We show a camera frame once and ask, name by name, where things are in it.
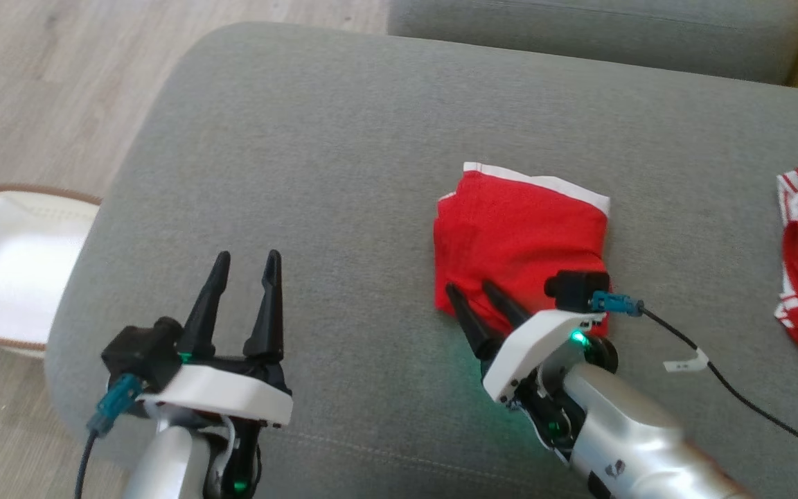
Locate red shorts with white stripe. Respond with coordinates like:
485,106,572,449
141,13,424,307
434,161,611,338

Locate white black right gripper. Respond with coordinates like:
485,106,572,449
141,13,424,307
445,279,618,455

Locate black left cable teal plug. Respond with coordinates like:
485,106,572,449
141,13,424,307
75,374,143,499

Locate grey sofa ottoman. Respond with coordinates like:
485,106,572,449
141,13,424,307
44,21,798,499

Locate white laundry basket brown rim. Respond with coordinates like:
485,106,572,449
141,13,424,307
0,184,103,359

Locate grey sofa seat cushion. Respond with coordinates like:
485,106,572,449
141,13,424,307
387,0,798,85

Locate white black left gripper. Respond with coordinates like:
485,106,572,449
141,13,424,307
139,249,294,498

